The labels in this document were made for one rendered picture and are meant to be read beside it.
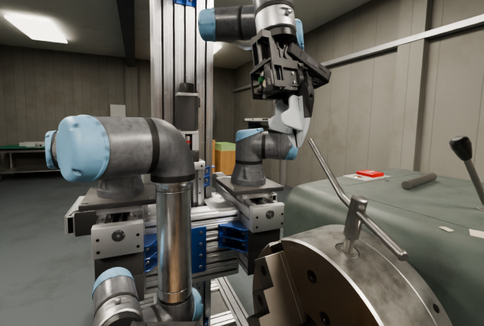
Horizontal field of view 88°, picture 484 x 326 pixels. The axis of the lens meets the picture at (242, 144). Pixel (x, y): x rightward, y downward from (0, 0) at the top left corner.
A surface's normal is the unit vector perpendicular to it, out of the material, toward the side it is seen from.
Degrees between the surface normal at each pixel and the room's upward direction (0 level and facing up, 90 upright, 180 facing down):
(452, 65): 90
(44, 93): 90
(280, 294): 55
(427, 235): 35
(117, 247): 90
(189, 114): 90
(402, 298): 41
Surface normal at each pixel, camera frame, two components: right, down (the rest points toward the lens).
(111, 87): 0.39, 0.09
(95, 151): 0.62, 0.03
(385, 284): 0.29, -0.80
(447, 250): -0.55, -0.72
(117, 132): 0.58, -0.44
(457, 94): -0.92, 0.02
